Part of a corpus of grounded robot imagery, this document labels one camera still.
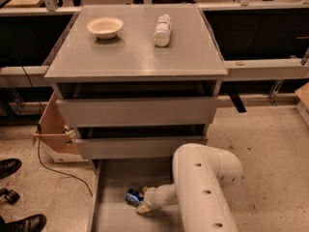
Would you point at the grey top drawer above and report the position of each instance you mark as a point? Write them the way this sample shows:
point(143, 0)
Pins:
point(138, 112)

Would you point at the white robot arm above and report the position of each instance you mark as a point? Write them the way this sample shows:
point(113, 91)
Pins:
point(199, 172)

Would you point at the blue pepsi can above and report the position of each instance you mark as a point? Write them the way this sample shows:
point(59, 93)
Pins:
point(134, 197)

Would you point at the white plastic bottle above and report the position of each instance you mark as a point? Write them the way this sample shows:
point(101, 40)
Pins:
point(162, 31)

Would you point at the black caster wheel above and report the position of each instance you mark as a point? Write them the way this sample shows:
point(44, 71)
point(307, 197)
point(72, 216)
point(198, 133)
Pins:
point(10, 195)

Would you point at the black shoe upper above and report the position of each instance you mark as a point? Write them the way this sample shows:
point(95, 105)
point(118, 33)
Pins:
point(9, 167)

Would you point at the black shoe lower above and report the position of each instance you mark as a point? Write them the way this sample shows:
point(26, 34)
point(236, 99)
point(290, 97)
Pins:
point(35, 223)

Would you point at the grey drawer cabinet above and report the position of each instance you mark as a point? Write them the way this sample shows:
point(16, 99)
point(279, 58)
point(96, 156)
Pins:
point(131, 66)

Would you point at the grey open bottom drawer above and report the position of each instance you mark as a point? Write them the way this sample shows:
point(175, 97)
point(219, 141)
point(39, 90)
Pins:
point(111, 213)

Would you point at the brown cardboard box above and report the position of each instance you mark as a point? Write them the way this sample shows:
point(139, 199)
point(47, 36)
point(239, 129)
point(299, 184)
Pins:
point(58, 139)

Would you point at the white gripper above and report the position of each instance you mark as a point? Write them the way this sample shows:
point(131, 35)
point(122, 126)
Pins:
point(154, 196)

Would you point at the grey middle drawer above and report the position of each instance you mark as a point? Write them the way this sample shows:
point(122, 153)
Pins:
point(134, 148)

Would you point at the grey metal rail frame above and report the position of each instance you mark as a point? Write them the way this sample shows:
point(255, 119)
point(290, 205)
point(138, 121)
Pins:
point(239, 70)

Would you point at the white paper bowl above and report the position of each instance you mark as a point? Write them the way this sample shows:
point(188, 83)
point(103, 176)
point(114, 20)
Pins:
point(105, 28)

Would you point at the black shoe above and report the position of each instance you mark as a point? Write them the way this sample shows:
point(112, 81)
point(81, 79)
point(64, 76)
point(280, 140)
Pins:
point(9, 167)
point(35, 223)

